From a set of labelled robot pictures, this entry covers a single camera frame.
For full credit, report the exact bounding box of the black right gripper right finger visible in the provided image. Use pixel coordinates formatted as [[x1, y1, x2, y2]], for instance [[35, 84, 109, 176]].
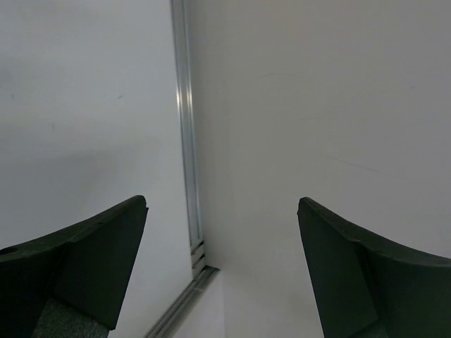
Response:
[[297, 197, 450, 337]]

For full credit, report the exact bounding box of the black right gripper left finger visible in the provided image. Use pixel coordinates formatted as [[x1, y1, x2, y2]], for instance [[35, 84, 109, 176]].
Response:
[[1, 195, 148, 337]]

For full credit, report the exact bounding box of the aluminium side rail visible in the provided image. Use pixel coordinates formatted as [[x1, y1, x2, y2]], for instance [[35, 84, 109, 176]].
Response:
[[146, 1, 218, 337]]

